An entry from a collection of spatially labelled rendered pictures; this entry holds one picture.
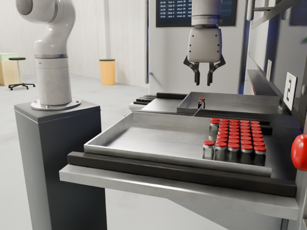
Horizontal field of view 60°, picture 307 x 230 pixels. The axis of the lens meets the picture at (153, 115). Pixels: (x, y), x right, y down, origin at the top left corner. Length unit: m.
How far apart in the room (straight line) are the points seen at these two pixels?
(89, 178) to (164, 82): 1.03
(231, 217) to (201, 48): 0.48
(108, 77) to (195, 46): 5.86
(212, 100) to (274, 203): 0.66
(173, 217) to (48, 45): 1.30
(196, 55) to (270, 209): 0.52
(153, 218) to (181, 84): 0.89
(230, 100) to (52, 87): 0.66
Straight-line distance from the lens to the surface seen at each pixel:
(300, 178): 0.45
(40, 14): 1.01
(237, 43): 1.35
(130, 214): 1.87
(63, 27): 1.10
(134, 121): 0.76
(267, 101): 1.05
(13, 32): 9.13
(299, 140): 0.32
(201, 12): 0.81
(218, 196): 0.44
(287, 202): 0.46
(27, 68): 9.25
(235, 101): 1.05
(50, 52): 1.04
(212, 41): 0.82
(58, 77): 1.05
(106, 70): 6.61
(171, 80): 1.44
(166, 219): 1.83
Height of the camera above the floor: 1.12
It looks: 16 degrees down
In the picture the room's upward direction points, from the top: straight up
